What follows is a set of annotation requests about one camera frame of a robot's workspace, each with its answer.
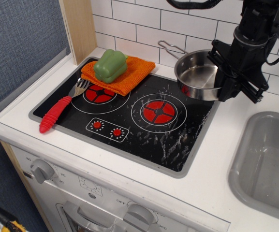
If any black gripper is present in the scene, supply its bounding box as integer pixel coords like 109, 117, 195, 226
208, 40, 268, 103

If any stainless steel saucepan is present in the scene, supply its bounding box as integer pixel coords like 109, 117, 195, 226
158, 40, 220, 101

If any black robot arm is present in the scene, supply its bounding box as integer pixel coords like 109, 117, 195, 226
208, 0, 279, 103

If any black toy stovetop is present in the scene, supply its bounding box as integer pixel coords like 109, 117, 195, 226
28, 57, 223, 179

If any orange folded cloth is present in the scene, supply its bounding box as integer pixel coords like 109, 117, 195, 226
81, 57, 156, 96

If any grey sink basin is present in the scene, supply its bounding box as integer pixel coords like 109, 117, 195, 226
228, 112, 279, 219

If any green toy bell pepper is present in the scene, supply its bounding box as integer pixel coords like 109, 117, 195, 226
93, 49, 128, 84

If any grey right oven knob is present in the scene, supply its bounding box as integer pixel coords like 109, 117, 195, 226
123, 204, 155, 232

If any grey oven knob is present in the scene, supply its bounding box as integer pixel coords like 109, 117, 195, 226
123, 204, 155, 232
30, 159, 55, 184

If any white toy oven front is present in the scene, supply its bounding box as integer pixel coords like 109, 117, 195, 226
12, 147, 230, 232

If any grey left oven knob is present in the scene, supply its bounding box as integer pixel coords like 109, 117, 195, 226
30, 159, 55, 184

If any yellow object on floor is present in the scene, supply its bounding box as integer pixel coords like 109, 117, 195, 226
1, 221, 26, 232

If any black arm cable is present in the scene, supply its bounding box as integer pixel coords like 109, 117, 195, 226
165, 0, 222, 11

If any fork with red handle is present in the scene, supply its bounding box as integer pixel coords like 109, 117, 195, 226
39, 78, 89, 133

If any wooden side post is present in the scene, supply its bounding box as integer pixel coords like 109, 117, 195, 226
59, 0, 97, 65

